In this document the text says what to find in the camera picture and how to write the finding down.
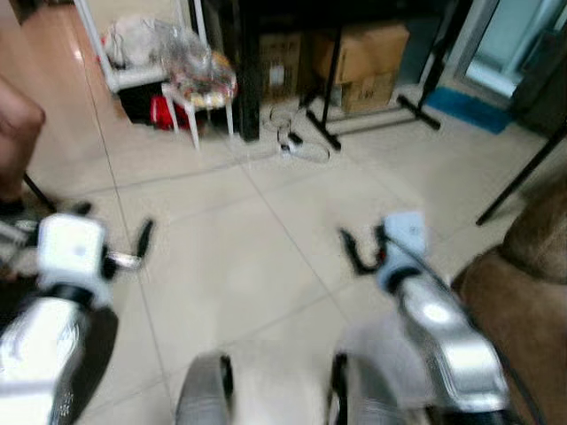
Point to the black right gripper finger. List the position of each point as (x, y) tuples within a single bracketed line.
[(351, 252)]

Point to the small labelled cardboard box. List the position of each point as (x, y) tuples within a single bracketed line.
[(281, 66)]

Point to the white metal rack frame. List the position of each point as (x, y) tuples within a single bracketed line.
[(89, 44)]

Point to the brown sofa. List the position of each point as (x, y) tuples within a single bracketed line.
[(523, 301)]

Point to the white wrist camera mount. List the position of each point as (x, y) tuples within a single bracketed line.
[(404, 248), (73, 252)]

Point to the clear plastic bag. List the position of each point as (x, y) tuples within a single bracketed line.
[(197, 66)]

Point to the blue floor mat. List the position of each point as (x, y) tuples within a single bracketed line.
[(469, 111)]

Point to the dark armchair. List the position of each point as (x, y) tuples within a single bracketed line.
[(542, 84)]

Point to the glass sliding door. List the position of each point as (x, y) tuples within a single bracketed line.
[(514, 40)]

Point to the large cardboard box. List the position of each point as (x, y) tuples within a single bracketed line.
[(368, 53)]

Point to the white cloth bundle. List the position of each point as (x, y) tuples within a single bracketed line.
[(128, 40)]

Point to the red plastic item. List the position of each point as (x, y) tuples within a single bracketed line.
[(164, 111)]

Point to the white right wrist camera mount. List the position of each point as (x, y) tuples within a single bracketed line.
[(404, 248)]

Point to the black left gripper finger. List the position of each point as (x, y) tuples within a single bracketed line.
[(16, 217), (143, 241)]

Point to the low cardboard box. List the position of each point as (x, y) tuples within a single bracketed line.
[(370, 93)]

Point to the black tripod leg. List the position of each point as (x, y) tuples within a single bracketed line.
[(523, 177)]

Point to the black floor stand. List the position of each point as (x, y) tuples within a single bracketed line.
[(330, 88)]

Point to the person's bare hand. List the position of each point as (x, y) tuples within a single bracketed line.
[(16, 133)]

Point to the grey right robot leg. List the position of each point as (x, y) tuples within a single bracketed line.
[(363, 398)]

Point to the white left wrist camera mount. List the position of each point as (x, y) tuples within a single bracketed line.
[(73, 252)]

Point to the white stool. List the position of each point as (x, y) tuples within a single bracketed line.
[(190, 119)]

